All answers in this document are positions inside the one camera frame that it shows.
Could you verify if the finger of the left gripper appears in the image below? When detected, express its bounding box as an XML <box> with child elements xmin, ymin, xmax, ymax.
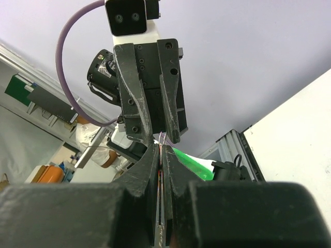
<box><xmin>157</xmin><ymin>38</ymin><xmax>180</xmax><ymax>144</ymax></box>
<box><xmin>114</xmin><ymin>43</ymin><xmax>154</xmax><ymax>146</ymax></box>

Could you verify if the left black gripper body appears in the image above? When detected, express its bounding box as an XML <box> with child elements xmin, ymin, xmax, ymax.
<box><xmin>133</xmin><ymin>40</ymin><xmax>188</xmax><ymax>135</ymax></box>

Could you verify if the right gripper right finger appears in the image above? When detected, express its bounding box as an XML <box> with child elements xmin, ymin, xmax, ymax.
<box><xmin>162</xmin><ymin>146</ymin><xmax>330</xmax><ymax>247</ymax></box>

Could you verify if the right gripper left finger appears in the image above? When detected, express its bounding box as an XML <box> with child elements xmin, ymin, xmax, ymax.
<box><xmin>1</xmin><ymin>145</ymin><xmax>159</xmax><ymax>247</ymax></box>

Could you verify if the green key tag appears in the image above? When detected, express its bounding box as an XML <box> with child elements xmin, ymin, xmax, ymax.
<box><xmin>173</xmin><ymin>148</ymin><xmax>215</xmax><ymax>181</ymax></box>

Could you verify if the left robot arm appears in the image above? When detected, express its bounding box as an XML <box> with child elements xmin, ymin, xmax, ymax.
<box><xmin>87</xmin><ymin>39</ymin><xmax>188</xmax><ymax>163</ymax></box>

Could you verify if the person in white shirt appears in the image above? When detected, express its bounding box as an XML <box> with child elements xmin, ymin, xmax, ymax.
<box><xmin>76</xmin><ymin>115</ymin><xmax>121</xmax><ymax>168</ymax></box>

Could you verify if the orange case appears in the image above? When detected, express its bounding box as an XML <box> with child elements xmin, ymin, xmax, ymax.
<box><xmin>31</xmin><ymin>165</ymin><xmax>64</xmax><ymax>183</ymax></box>

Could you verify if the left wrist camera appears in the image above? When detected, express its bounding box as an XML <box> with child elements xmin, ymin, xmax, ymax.
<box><xmin>104</xmin><ymin>0</ymin><xmax>160</xmax><ymax>37</ymax></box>

